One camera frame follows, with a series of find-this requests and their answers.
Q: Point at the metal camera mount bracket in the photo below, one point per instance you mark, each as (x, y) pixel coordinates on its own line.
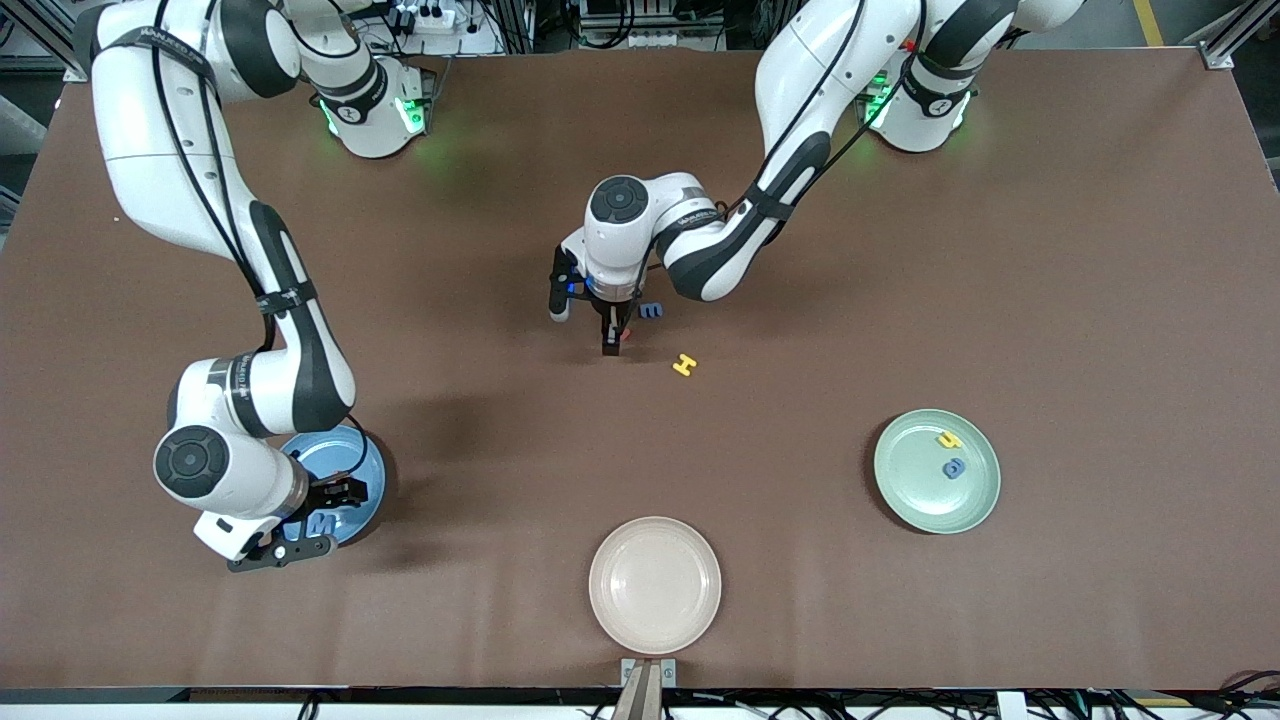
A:
(648, 690)

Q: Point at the white power strip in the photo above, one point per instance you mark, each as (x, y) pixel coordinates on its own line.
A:
(435, 17)

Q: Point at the blue uppercase letter M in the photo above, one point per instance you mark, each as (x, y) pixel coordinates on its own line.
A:
(313, 524)

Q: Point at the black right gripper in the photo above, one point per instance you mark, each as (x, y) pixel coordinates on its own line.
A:
(330, 494)

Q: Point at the blue lowercase letter a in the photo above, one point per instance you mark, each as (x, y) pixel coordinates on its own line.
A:
(949, 468)

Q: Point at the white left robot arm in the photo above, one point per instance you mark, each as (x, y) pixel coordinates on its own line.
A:
(830, 60)

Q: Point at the blue plate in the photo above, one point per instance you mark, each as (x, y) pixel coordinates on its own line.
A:
(340, 450)

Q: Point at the yellow lowercase letter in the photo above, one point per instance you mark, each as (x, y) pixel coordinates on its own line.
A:
(948, 440)

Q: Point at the yellow letter H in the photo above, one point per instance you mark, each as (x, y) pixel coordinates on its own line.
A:
(685, 365)

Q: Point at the green plate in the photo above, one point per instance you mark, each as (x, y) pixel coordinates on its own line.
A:
(910, 490)

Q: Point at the black table edge rail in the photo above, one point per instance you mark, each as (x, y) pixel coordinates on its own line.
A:
(100, 695)

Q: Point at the aluminium frame profile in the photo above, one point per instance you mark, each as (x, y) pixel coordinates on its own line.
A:
(40, 30)
(1215, 55)

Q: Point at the beige plate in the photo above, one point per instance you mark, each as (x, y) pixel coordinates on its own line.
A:
(655, 585)

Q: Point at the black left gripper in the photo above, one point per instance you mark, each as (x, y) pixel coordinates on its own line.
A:
(610, 318)

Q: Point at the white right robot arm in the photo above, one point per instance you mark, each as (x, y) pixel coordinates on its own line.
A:
(150, 150)

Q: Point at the table cover cloth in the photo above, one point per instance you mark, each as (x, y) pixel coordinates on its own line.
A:
(1000, 300)

